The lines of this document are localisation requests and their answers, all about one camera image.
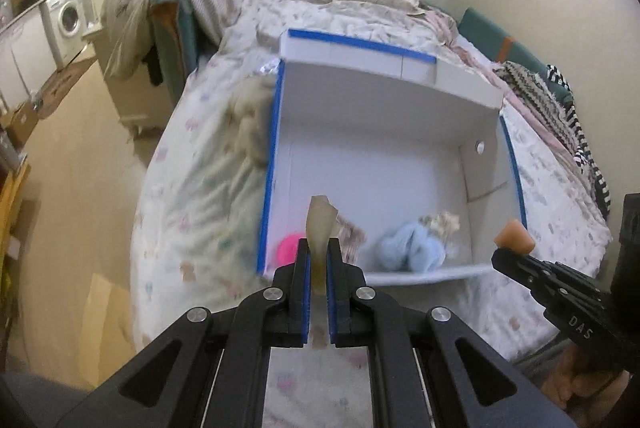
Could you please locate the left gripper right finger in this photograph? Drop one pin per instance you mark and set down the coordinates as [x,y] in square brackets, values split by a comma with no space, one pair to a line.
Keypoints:
[347,328]

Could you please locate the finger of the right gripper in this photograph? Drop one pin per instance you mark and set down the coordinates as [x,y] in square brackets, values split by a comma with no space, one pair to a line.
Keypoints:
[524,269]

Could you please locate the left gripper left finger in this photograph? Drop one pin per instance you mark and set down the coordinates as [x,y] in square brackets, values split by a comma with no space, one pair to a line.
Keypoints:
[290,328]

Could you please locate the orange foam piece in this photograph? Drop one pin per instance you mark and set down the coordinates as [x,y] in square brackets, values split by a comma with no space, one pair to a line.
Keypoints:
[515,237]

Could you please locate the pink plush toy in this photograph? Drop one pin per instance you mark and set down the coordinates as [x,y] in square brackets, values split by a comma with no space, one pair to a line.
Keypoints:
[287,249]

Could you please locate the beige translucent soft piece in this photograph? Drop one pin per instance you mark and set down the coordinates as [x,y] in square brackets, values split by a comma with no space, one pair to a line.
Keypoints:
[320,222]

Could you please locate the cream white scrunchie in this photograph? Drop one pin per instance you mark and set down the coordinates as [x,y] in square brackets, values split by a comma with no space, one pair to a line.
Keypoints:
[443,225]

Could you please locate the right hand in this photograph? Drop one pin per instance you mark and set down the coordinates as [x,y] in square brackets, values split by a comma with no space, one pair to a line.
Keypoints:
[588,396]

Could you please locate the beige brown scrunchie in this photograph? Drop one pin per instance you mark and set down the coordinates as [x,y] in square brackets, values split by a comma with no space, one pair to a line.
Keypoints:
[350,237]

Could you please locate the light blue fluffy plush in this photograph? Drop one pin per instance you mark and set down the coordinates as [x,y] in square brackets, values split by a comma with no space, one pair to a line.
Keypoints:
[412,248]

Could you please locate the white blue cardboard box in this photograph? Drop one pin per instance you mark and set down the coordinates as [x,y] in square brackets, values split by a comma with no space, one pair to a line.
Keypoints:
[388,135]

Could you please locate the black white striped blanket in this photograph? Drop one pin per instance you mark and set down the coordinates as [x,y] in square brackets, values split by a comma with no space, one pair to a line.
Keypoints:
[551,100]

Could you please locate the beige fluffy plush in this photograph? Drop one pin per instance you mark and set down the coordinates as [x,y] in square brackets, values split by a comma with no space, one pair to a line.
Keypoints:
[249,118]

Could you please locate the teal headboard cushion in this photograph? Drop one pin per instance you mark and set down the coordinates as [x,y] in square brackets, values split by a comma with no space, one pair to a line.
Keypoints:
[499,46]

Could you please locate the cardboard box on floor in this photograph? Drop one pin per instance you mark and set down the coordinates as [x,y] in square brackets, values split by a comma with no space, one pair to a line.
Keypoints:
[20,123]

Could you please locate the white kitchen cabinet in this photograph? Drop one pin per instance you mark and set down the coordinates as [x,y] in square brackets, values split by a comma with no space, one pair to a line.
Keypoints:
[26,59]

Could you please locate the white washing machine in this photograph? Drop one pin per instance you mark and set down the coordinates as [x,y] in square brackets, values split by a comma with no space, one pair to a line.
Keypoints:
[65,23]

